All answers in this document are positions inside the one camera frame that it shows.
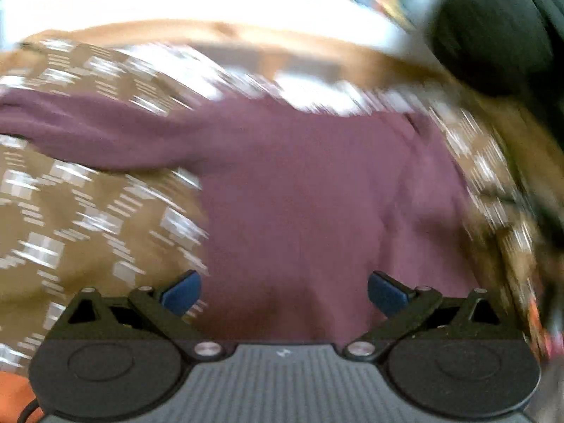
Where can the brown PF patterned blanket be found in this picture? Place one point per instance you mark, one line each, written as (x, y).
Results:
(65, 225)

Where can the wooden bed headboard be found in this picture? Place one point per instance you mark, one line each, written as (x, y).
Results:
(361, 66)

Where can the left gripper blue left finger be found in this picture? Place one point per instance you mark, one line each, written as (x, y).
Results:
(180, 296)

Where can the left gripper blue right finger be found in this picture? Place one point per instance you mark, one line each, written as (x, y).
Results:
(387, 294)

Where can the maroon long-sleeve shirt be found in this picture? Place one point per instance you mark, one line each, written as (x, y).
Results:
(301, 208)

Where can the colourful orange blue bedsheet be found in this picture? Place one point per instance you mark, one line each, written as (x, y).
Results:
(15, 395)

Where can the black hanging garment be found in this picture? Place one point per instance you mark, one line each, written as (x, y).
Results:
(504, 48)

